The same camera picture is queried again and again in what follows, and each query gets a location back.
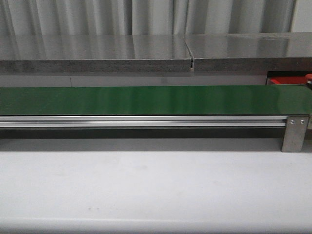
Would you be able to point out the aluminium conveyor side rail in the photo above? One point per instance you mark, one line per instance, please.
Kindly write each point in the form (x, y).
(142, 121)

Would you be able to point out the grey pleated curtain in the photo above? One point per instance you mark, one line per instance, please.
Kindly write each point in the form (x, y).
(144, 17)

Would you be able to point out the right steel counter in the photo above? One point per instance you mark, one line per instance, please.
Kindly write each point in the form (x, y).
(251, 52)

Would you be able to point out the steel counter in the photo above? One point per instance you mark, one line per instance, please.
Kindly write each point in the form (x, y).
(93, 54)
(251, 52)

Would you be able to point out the steel conveyor support bracket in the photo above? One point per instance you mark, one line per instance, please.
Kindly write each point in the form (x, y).
(295, 130)

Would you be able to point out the left steel counter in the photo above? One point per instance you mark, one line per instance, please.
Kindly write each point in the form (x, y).
(93, 54)

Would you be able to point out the green conveyor belt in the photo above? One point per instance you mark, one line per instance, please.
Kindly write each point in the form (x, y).
(157, 100)

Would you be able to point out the red plastic bin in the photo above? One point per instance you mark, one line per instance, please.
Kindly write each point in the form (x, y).
(294, 80)

